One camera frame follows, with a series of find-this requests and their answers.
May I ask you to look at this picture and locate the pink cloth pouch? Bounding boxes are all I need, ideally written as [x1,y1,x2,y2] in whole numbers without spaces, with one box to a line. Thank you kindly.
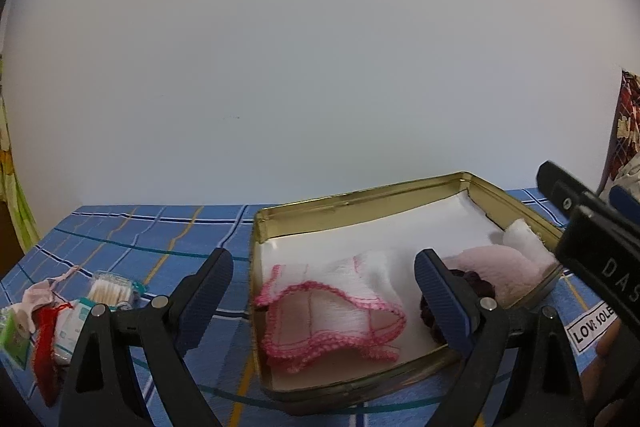
[11,265,79,334]

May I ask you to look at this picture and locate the red gold drawstring pouch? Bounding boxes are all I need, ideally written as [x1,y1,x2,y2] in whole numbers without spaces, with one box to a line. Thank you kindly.
[32,303,72,407]

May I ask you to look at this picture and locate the cotton swab packet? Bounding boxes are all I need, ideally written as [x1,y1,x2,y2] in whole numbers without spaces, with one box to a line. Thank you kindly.
[87,272,145,310]

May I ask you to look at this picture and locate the person's hand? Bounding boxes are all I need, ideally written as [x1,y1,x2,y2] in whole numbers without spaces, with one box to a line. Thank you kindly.
[581,321,626,413]

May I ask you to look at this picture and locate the beige plaid hanging cloth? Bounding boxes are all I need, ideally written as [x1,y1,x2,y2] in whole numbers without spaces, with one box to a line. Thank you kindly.
[613,153,640,199]

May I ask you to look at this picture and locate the red floral hanging cloth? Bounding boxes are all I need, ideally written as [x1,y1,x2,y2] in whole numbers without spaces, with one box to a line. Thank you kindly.
[604,69,640,181]

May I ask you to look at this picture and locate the gold metal tin box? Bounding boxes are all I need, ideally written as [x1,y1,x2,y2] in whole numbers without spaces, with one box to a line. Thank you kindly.
[250,172,561,416]

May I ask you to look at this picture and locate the white gauze roll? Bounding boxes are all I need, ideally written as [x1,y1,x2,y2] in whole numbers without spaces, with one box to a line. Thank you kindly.
[502,219,554,268]

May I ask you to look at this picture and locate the dark maroon scrunchie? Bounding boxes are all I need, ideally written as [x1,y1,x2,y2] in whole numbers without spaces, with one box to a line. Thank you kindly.
[416,269,496,353]

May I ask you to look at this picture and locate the pink fluffy pad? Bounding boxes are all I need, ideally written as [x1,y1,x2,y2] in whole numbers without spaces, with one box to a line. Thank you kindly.
[444,245,542,308]

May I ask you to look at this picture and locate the green plastic packet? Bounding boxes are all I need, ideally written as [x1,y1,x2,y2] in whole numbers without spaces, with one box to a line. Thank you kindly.
[0,306,32,369]

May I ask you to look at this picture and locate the blue plaid tablecloth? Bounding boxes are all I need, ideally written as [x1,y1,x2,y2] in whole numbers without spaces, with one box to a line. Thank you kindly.
[1,204,616,426]

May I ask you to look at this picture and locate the white pink-edged handkerchief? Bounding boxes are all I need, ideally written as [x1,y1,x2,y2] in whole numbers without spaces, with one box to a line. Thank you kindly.
[254,251,408,374]

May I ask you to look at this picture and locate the green yellow curtain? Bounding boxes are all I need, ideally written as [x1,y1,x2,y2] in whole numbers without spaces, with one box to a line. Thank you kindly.
[0,51,42,253]

